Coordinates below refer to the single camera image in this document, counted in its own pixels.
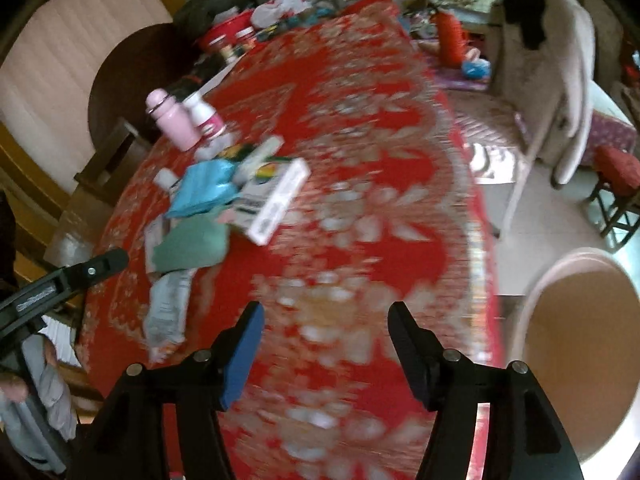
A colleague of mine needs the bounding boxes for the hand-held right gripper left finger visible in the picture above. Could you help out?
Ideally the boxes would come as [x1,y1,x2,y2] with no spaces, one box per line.
[72,301,266,480]

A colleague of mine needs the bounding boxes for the blue plastic packet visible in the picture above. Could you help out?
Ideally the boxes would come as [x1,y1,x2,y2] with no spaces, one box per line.
[165,160,242,219]

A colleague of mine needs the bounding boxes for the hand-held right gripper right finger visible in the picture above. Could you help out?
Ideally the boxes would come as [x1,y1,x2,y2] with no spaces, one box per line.
[387,301,586,480]

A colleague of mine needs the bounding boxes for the white pill bottle pink label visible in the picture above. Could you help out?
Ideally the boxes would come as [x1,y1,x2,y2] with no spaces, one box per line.
[182,92,227,141]

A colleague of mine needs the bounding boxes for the dark green snack packet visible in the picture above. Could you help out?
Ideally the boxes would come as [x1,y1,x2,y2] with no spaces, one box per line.
[219,142,261,162]

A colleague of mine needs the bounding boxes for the purple patterned cloth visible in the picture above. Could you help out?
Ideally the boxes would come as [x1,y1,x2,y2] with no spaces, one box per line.
[580,111,639,167]

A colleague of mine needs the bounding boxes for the blue plastic bag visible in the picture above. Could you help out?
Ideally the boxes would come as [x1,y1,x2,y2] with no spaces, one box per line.
[460,57,493,81]

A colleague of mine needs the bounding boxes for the white paper strip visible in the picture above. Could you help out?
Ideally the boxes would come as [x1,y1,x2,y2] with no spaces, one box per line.
[199,62,237,97]

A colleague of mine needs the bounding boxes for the person's grey clothing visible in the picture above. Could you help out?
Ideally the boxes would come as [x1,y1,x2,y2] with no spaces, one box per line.
[0,332,79,476]

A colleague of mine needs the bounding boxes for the white plastic bag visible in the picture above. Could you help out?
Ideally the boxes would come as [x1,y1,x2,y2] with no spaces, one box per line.
[250,0,312,29]

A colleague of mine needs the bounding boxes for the beige coat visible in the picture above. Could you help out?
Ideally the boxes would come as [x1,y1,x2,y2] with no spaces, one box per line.
[492,0,597,187]

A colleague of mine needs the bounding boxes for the person's left hand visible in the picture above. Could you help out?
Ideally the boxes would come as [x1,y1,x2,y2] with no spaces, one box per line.
[0,367,28,403]

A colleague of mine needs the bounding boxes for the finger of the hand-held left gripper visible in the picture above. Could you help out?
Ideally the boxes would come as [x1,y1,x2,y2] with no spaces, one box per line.
[50,249,130,307]

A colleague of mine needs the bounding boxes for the red floral tablecloth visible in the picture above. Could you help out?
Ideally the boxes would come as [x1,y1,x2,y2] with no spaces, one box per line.
[80,0,503,480]

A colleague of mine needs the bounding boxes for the grey wrapper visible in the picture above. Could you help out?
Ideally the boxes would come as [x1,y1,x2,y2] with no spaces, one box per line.
[143,267,197,363]

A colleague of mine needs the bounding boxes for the black bag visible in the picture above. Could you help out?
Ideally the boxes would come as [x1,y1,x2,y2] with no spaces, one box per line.
[172,0,251,37]

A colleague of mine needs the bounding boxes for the teal plastic packet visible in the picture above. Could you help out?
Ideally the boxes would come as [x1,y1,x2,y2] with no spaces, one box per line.
[151,216,232,274]

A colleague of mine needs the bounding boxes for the white milk carton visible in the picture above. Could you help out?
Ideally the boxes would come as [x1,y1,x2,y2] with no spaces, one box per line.
[229,157,312,247]

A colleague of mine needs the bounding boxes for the red thermos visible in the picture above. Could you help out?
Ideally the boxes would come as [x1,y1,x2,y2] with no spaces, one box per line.
[434,10,469,69]

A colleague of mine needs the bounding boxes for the red cushioned stool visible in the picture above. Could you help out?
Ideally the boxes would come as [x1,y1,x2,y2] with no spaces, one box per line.
[584,144,640,252]

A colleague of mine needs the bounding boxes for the crumpled white tissue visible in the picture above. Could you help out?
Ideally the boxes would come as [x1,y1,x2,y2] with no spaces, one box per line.
[194,132,236,159]

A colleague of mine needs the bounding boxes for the wooden chair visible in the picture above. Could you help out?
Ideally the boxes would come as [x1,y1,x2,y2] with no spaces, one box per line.
[74,116,152,207]

